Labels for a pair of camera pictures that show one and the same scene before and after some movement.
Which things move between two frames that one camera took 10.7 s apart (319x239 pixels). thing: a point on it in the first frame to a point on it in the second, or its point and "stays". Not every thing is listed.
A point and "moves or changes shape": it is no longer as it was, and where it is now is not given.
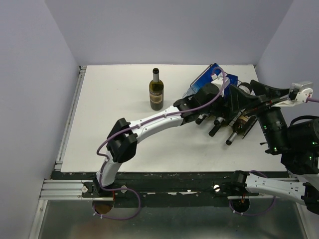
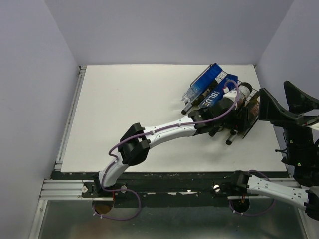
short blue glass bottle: x=205 y=77 stays
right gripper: x=267 y=95 to x=298 y=101
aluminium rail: x=63 y=189 stays
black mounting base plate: x=159 y=189 stays
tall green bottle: x=156 y=91 moves or changes shape
